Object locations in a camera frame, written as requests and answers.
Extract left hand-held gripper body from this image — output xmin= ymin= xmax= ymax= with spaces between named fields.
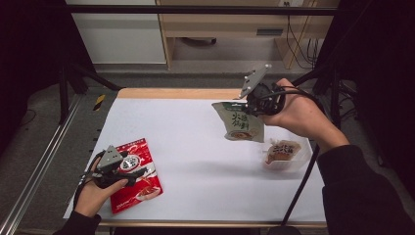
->
xmin=92 ymin=145 xmax=131 ymax=190

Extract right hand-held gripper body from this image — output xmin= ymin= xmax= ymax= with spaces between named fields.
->
xmin=238 ymin=63 xmax=288 ymax=118

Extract beige packet with green label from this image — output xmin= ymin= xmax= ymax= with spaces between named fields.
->
xmin=210 ymin=101 xmax=266 ymax=144

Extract red seasoning packet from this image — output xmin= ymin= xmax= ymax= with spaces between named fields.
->
xmin=109 ymin=137 xmax=164 ymax=215

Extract person's left hand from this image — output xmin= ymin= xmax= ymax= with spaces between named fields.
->
xmin=73 ymin=177 xmax=130 ymax=218

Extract person's right hand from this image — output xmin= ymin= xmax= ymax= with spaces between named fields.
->
xmin=258 ymin=77 xmax=350 ymax=155

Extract clear packet with brown label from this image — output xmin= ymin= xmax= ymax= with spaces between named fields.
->
xmin=260 ymin=136 xmax=312 ymax=172

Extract yellow and black tape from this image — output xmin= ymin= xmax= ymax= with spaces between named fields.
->
xmin=92 ymin=93 xmax=107 ymax=112

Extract black curved object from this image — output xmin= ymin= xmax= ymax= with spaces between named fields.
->
xmin=179 ymin=36 xmax=218 ymax=47

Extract light wooden desk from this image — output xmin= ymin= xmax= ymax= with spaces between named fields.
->
xmin=156 ymin=0 xmax=341 ymax=71

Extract black metal stand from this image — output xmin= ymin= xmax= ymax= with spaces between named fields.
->
xmin=292 ymin=63 xmax=342 ymax=130
xmin=58 ymin=62 xmax=123 ymax=125

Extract white cabinet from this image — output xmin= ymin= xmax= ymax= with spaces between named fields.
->
xmin=65 ymin=0 xmax=168 ymax=66

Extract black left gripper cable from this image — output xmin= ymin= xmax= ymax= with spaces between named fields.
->
xmin=72 ymin=150 xmax=106 ymax=210

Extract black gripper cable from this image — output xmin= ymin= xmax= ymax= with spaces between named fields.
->
xmin=257 ymin=85 xmax=327 ymax=228
xmin=72 ymin=150 xmax=106 ymax=210

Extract black hanging cables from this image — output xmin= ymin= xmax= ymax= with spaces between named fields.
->
xmin=285 ymin=1 xmax=322 ymax=71

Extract aluminium floor rail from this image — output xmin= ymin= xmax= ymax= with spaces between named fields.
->
xmin=0 ymin=94 xmax=82 ymax=235

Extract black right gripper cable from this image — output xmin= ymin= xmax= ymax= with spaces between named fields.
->
xmin=257 ymin=85 xmax=327 ymax=228

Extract black horizontal frame bar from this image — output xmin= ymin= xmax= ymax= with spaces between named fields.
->
xmin=63 ymin=4 xmax=341 ymax=17

